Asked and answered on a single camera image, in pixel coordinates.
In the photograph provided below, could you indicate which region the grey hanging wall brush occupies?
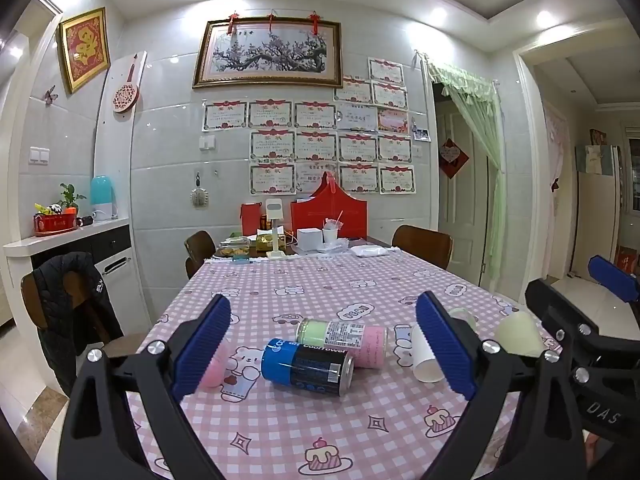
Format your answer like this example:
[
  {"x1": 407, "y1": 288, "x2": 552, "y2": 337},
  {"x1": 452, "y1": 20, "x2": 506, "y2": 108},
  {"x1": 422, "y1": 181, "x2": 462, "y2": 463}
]
[{"x1": 191, "y1": 172, "x2": 209, "y2": 209}]

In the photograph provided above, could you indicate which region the white square box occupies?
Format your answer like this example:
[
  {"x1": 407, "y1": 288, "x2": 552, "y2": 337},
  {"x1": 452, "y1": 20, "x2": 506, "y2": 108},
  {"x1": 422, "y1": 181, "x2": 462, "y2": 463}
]
[{"x1": 297, "y1": 228, "x2": 324, "y2": 254}]

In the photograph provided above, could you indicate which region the red cardboard box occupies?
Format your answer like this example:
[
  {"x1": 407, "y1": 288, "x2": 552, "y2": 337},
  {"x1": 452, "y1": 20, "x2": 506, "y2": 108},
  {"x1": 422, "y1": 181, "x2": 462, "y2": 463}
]
[{"x1": 615, "y1": 245, "x2": 640, "y2": 275}]

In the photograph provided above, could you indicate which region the white plastic bag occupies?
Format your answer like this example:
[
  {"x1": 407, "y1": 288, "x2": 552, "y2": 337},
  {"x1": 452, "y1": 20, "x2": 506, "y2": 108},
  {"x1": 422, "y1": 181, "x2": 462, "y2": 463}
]
[{"x1": 349, "y1": 244, "x2": 392, "y2": 259}]

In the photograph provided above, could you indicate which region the pink checked tablecloth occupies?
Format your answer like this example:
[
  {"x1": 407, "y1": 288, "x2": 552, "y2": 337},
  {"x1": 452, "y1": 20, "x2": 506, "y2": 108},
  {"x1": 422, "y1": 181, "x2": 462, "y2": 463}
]
[{"x1": 127, "y1": 247, "x2": 568, "y2": 480}]

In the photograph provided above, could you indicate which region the white desk lamp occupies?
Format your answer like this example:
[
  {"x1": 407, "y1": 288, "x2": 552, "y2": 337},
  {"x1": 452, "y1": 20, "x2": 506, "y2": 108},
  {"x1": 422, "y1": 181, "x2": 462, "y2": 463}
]
[{"x1": 264, "y1": 198, "x2": 288, "y2": 261}]

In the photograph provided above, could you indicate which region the red diamond door decoration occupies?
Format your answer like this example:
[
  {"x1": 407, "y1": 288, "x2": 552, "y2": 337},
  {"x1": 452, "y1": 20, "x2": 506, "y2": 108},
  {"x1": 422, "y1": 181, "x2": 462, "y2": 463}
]
[{"x1": 439, "y1": 138, "x2": 470, "y2": 180}]

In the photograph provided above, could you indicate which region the pale green paper cup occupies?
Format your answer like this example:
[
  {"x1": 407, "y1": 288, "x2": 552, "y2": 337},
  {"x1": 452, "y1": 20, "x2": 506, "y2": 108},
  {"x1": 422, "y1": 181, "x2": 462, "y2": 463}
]
[{"x1": 495, "y1": 310, "x2": 544, "y2": 359}]

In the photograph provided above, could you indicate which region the teal and white humidifier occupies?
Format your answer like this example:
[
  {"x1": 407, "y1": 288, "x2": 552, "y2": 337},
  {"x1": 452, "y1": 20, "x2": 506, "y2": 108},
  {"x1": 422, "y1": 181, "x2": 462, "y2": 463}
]
[{"x1": 90, "y1": 175, "x2": 117, "y2": 222}]

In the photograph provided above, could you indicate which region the white counter cabinet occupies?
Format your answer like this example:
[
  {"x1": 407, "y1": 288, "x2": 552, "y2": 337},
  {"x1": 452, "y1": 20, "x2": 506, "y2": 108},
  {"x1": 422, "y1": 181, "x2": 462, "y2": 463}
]
[{"x1": 2, "y1": 217, "x2": 134, "y2": 311}]

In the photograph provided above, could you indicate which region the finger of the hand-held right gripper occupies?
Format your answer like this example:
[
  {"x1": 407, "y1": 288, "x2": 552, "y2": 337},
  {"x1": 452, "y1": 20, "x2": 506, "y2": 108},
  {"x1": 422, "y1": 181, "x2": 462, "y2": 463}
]
[
  {"x1": 525, "y1": 278, "x2": 601, "y2": 376},
  {"x1": 587, "y1": 255, "x2": 640, "y2": 306}
]

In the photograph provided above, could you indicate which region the white cup with straws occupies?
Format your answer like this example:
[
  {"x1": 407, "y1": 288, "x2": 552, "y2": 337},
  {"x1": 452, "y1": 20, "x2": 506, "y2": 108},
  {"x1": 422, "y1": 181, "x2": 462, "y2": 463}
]
[{"x1": 322, "y1": 211, "x2": 347, "y2": 252}]

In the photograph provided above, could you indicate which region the framed plum blossom painting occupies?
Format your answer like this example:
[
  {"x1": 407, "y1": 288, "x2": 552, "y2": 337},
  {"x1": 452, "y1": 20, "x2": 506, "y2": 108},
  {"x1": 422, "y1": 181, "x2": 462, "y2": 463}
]
[{"x1": 192, "y1": 19, "x2": 345, "y2": 90}]

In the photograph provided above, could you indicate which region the large red gift bag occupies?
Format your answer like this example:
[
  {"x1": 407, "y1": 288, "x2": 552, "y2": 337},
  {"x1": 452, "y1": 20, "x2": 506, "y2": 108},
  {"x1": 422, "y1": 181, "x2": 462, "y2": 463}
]
[{"x1": 291, "y1": 171, "x2": 369, "y2": 242}]

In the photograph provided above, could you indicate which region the red and gold framed picture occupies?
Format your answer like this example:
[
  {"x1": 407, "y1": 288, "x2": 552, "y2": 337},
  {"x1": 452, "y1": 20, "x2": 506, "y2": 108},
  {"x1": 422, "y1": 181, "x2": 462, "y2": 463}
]
[{"x1": 58, "y1": 7, "x2": 112, "y2": 95}]

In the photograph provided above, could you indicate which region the black jacket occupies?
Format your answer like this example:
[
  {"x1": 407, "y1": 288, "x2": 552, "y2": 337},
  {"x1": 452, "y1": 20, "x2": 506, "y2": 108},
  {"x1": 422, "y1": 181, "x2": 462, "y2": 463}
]
[{"x1": 32, "y1": 251, "x2": 124, "y2": 397}]

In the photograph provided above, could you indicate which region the brown wooden chair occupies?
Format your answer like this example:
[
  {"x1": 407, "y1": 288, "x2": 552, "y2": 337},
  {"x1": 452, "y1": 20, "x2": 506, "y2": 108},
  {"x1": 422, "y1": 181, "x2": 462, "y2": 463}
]
[
  {"x1": 183, "y1": 230, "x2": 217, "y2": 281},
  {"x1": 20, "y1": 270, "x2": 151, "y2": 361},
  {"x1": 391, "y1": 225, "x2": 454, "y2": 271}
]

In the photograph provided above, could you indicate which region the pink plastic cup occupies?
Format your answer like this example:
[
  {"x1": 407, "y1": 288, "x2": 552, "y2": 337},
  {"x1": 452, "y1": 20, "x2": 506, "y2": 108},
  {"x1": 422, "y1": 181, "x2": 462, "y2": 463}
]
[{"x1": 200, "y1": 337, "x2": 234, "y2": 389}]

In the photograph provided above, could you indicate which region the green lace curtain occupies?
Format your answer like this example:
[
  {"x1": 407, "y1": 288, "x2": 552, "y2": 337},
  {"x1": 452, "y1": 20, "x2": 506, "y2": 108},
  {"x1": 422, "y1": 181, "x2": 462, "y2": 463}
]
[{"x1": 425, "y1": 57, "x2": 504, "y2": 288}]

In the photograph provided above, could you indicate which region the wall of framed certificates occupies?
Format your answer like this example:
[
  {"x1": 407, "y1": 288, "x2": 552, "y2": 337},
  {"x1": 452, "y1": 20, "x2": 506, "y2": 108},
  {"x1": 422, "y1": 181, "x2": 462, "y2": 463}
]
[{"x1": 202, "y1": 57, "x2": 418, "y2": 197}]

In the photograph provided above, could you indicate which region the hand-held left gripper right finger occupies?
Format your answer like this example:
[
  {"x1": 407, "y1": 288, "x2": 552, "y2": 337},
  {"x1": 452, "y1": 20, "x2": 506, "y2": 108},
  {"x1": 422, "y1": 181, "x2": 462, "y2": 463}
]
[{"x1": 415, "y1": 290, "x2": 588, "y2": 480}]

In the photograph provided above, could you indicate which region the pink round wall ornament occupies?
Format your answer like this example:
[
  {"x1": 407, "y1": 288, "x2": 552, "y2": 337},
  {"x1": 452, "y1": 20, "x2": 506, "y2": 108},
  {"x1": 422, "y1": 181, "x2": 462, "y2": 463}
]
[{"x1": 112, "y1": 55, "x2": 141, "y2": 114}]

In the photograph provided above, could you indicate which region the white paper cup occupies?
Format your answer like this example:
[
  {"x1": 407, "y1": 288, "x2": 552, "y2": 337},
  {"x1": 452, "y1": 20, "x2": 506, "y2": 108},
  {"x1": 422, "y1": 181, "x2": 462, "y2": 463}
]
[{"x1": 411, "y1": 322, "x2": 446, "y2": 384}]

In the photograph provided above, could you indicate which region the green and pink can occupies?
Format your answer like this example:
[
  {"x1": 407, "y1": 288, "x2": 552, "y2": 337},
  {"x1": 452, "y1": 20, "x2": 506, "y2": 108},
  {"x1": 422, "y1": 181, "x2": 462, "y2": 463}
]
[{"x1": 295, "y1": 317, "x2": 389, "y2": 370}]

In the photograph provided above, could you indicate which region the blue and black can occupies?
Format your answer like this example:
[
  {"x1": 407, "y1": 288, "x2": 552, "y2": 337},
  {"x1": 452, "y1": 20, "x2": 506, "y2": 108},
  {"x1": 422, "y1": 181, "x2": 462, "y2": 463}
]
[{"x1": 261, "y1": 337, "x2": 355, "y2": 397}]

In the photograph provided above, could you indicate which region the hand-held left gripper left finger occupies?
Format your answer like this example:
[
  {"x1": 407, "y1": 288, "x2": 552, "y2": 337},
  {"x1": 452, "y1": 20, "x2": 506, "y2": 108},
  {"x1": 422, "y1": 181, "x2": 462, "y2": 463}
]
[{"x1": 57, "y1": 294, "x2": 232, "y2": 480}]

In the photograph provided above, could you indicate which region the small potted plant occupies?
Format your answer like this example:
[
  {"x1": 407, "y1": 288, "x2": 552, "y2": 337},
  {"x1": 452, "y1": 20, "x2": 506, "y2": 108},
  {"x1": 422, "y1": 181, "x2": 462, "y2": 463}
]
[{"x1": 59, "y1": 183, "x2": 87, "y2": 216}]

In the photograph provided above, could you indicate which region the white door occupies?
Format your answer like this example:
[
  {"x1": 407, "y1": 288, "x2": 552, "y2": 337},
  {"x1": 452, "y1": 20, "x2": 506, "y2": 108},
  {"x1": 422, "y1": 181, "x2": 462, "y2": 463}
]
[{"x1": 434, "y1": 110, "x2": 490, "y2": 287}]

